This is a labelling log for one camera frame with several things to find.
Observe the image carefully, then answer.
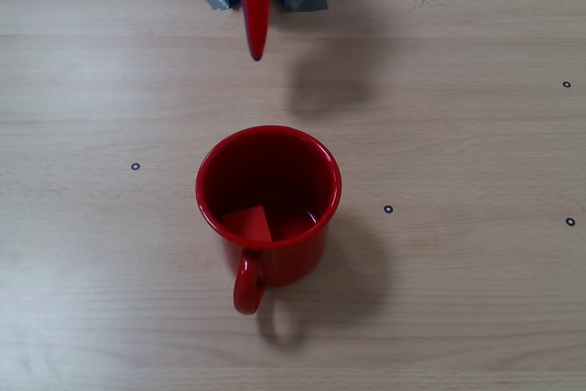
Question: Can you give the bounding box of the red enamel mug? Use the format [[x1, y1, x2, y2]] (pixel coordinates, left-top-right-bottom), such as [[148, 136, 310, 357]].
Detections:
[[195, 124, 343, 316]]

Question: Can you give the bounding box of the red cube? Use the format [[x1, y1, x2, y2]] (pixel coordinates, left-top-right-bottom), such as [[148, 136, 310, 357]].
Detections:
[[221, 204, 274, 244]]

